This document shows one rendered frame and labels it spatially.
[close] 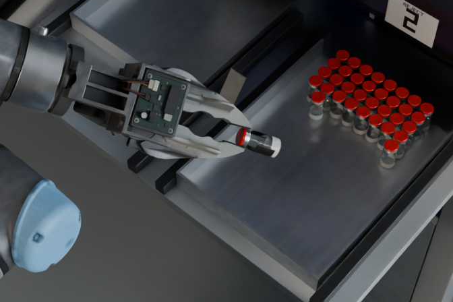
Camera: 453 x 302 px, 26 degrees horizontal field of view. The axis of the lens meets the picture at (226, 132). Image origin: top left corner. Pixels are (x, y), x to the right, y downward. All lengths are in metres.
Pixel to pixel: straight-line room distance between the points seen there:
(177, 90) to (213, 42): 0.66
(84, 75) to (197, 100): 0.14
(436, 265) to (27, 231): 1.14
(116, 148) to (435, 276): 0.72
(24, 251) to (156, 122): 0.18
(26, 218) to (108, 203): 1.59
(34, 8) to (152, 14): 0.25
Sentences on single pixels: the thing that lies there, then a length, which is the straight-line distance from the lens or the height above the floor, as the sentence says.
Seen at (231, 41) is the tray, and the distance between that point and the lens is 1.61.
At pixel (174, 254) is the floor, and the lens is 2.39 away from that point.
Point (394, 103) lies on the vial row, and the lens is 1.49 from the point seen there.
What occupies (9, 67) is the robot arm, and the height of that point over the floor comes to 1.39.
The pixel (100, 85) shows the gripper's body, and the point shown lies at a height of 1.37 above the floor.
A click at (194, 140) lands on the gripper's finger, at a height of 1.26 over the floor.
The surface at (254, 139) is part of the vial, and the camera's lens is 1.05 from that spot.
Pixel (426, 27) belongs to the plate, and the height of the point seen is 1.02.
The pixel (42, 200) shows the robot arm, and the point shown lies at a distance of 0.89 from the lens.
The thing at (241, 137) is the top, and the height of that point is 1.24.
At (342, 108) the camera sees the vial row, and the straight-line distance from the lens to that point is 1.49.
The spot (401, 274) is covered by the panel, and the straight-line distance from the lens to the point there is 2.00.
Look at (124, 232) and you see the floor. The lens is 2.43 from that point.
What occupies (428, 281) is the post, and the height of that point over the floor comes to 0.39.
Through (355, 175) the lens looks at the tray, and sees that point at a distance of 1.46.
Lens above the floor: 2.09
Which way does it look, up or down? 54 degrees down
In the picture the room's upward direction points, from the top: straight up
